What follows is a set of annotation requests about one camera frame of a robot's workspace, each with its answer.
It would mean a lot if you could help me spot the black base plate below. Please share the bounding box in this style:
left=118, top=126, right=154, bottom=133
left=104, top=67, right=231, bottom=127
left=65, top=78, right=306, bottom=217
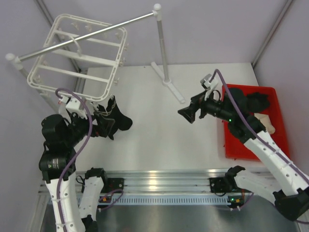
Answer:
left=209, top=177, right=254, bottom=198
left=101, top=178, right=124, bottom=193

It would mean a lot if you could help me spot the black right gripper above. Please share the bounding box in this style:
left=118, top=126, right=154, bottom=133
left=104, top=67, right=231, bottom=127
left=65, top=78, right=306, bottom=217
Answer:
left=178, top=88, right=233, bottom=123

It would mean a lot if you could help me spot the aluminium mounting rail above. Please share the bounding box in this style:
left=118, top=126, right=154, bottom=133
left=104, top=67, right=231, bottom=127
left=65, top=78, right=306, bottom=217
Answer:
left=38, top=169, right=302, bottom=194

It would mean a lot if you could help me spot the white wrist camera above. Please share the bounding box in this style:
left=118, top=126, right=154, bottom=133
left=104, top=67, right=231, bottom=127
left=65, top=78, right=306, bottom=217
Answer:
left=200, top=74, right=218, bottom=101
left=58, top=95, right=87, bottom=119

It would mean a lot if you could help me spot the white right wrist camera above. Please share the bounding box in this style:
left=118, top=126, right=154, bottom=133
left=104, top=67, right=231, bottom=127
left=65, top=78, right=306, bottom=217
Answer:
left=200, top=74, right=218, bottom=101

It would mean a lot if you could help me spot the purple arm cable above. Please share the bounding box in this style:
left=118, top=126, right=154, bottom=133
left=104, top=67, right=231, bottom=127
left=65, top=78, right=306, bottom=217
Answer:
left=209, top=69, right=309, bottom=224
left=55, top=87, right=94, bottom=228

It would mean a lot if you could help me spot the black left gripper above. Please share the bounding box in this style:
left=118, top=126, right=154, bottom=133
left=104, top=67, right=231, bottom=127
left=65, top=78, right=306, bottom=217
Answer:
left=64, top=109, right=114, bottom=145

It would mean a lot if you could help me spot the silver clothes rack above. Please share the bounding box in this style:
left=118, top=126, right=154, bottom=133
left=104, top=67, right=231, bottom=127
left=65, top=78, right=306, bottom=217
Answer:
left=5, top=4, right=185, bottom=104

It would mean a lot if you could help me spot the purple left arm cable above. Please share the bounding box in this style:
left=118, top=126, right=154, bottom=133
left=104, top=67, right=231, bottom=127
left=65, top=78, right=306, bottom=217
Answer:
left=55, top=87, right=94, bottom=228

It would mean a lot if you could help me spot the brown cream striped sock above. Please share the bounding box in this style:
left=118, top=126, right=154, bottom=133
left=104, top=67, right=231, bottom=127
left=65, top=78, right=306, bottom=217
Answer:
left=254, top=113, right=276, bottom=135

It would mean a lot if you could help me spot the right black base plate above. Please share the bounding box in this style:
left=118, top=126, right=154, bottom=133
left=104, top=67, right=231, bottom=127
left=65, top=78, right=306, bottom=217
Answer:
left=209, top=177, right=254, bottom=198

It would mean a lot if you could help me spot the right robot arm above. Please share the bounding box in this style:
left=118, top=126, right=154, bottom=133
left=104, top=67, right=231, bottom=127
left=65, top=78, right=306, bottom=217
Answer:
left=178, top=88, right=309, bottom=221

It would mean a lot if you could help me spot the white plastic clip hanger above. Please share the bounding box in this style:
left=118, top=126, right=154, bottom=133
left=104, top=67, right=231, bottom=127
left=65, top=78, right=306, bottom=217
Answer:
left=27, top=14, right=127, bottom=102

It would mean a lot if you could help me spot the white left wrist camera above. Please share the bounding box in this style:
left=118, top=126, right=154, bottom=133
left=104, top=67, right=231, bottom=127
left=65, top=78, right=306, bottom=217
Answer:
left=58, top=95, right=87, bottom=119

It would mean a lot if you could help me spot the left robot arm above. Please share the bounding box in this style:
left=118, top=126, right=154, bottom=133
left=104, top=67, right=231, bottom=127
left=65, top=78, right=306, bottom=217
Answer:
left=39, top=114, right=109, bottom=232

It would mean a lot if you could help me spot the black sock bundle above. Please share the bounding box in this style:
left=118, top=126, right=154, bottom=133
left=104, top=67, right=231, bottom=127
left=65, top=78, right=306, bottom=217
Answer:
left=246, top=92, right=270, bottom=113

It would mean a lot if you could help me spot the red plastic tray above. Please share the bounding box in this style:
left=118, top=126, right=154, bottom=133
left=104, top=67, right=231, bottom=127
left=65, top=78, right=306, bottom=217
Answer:
left=224, top=84, right=290, bottom=161

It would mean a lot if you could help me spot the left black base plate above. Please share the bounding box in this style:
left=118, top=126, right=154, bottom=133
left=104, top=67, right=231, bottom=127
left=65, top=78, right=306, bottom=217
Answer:
left=101, top=178, right=124, bottom=193

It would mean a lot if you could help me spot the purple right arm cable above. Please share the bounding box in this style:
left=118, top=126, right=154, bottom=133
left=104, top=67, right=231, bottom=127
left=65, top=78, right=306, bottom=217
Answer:
left=209, top=69, right=309, bottom=224

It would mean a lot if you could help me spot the black white-striped sock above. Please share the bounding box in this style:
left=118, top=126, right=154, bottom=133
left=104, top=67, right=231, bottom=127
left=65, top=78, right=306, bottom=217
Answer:
left=106, top=96, right=133, bottom=133

